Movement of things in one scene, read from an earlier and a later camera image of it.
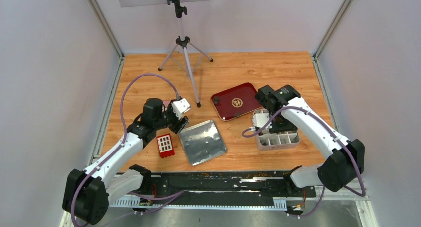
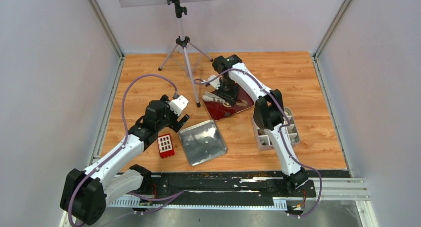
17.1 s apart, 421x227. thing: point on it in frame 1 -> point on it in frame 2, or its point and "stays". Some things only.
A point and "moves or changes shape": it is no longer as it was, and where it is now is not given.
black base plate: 223,185 stays
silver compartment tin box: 266,140 stays
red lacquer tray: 236,101 moves or changes shape
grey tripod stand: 182,41 stays
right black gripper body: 280,123 -> 228,89
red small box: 165,145 stays
